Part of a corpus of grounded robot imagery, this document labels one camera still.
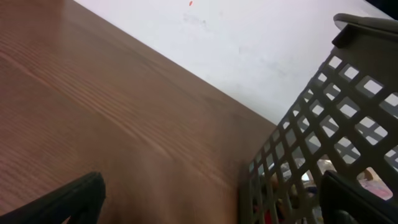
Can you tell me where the beige snack bag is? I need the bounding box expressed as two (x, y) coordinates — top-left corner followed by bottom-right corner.
(301, 157), (336, 190)

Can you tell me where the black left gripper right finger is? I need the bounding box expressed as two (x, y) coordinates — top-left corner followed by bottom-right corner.
(319, 170), (397, 224)

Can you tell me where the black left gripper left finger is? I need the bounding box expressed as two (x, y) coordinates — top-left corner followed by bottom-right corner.
(1, 172), (106, 224)

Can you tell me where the colourful tissue pack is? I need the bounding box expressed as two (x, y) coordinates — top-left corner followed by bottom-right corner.
(357, 167), (393, 200)

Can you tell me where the grey plastic basket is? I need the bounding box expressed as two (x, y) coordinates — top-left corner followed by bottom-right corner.
(238, 14), (397, 223)

